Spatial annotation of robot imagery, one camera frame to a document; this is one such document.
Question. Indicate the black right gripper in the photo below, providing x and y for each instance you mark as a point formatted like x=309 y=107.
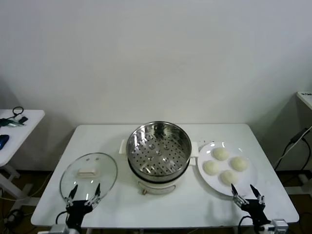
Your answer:
x=256 y=210

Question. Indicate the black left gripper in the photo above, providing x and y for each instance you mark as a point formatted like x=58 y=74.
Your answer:
x=78 y=210

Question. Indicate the white steamed baozi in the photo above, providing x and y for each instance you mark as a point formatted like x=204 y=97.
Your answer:
x=239 y=163
x=229 y=177
x=211 y=167
x=220 y=154

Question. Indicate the perforated steel steamer basket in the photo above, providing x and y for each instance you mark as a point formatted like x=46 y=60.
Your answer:
x=158 y=156

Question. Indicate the white round plate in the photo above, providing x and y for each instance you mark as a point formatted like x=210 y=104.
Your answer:
x=246 y=181

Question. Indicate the cream electric cooker pot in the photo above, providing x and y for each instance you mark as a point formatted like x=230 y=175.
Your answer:
x=156 y=189

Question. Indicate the black power adapter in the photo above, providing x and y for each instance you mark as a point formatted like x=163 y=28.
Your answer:
x=296 y=137

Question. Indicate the small black device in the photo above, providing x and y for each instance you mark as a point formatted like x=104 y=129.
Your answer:
x=23 y=119

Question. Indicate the blue computer mouse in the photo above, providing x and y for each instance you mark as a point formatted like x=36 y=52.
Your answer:
x=3 y=141

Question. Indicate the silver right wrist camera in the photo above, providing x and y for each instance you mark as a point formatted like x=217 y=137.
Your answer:
x=278 y=224

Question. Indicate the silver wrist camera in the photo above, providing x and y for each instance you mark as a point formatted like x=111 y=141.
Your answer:
x=59 y=229
x=278 y=224

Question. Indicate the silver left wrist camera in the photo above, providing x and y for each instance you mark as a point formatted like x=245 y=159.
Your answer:
x=59 y=229

